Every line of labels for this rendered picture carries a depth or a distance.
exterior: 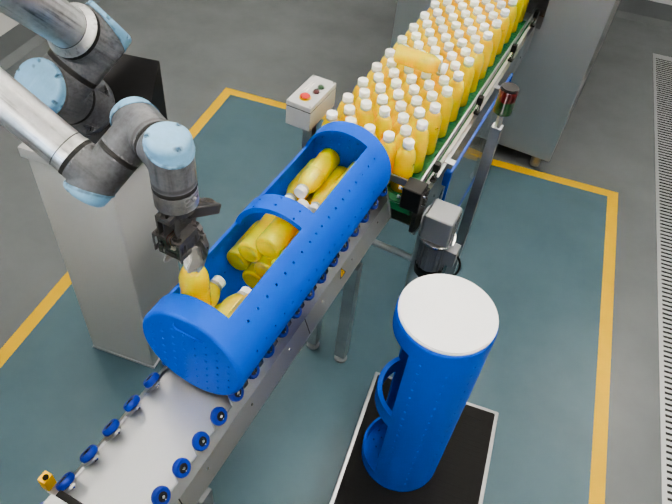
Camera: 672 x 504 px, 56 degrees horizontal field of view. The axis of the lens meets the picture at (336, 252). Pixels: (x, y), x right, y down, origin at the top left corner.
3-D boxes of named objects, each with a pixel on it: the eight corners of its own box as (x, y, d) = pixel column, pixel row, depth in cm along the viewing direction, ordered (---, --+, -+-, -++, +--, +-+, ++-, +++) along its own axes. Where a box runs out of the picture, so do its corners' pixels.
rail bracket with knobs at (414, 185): (392, 207, 220) (397, 185, 213) (401, 196, 225) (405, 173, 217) (419, 218, 218) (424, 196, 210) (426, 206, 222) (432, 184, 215)
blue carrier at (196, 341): (146, 360, 165) (134, 294, 143) (309, 174, 220) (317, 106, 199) (240, 412, 158) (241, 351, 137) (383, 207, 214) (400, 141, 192)
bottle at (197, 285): (208, 300, 163) (204, 250, 149) (214, 321, 158) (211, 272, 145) (180, 305, 160) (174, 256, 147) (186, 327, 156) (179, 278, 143)
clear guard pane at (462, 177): (425, 262, 264) (449, 173, 229) (483, 161, 314) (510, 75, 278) (426, 263, 264) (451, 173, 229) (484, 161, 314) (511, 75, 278)
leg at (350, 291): (331, 359, 282) (344, 266, 236) (337, 350, 286) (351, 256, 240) (343, 365, 281) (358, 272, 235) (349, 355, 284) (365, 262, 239)
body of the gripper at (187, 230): (153, 251, 136) (146, 210, 127) (178, 227, 141) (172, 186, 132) (183, 265, 134) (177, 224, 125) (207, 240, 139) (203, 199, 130)
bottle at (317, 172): (317, 154, 205) (288, 187, 193) (328, 143, 199) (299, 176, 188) (332, 170, 206) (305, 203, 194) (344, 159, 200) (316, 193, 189)
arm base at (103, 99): (47, 122, 198) (29, 116, 188) (69, 64, 196) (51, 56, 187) (101, 145, 196) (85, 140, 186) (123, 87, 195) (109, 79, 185)
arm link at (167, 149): (176, 112, 121) (203, 139, 116) (182, 163, 131) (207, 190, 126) (130, 127, 117) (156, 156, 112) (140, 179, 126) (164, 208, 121)
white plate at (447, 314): (474, 266, 186) (473, 269, 186) (385, 280, 179) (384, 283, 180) (516, 343, 168) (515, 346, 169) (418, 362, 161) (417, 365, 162)
